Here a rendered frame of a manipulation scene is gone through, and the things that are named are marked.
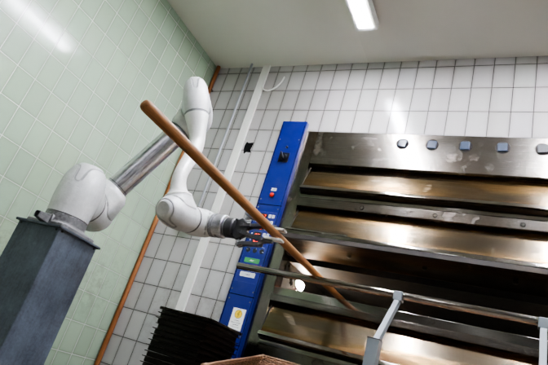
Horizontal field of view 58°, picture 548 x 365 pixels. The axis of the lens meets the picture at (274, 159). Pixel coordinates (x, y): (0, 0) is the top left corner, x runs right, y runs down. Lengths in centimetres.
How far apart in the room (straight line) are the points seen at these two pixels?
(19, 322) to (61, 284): 18
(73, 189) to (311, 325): 124
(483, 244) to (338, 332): 76
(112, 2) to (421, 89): 173
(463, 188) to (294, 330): 105
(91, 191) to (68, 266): 28
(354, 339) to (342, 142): 105
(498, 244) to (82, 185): 175
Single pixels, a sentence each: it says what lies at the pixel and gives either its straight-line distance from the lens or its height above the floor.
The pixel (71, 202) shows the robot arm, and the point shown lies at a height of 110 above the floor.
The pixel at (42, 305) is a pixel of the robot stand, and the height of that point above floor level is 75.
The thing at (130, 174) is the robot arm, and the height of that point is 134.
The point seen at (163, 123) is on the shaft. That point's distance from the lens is 119.
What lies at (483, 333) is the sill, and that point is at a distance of 229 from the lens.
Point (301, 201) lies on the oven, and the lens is 268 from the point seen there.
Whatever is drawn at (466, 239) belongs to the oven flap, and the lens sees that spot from 242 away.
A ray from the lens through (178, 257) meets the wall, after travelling 290.
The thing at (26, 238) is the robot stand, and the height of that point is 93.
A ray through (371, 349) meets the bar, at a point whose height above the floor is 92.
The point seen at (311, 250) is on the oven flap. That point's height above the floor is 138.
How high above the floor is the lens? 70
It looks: 24 degrees up
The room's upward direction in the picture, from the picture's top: 18 degrees clockwise
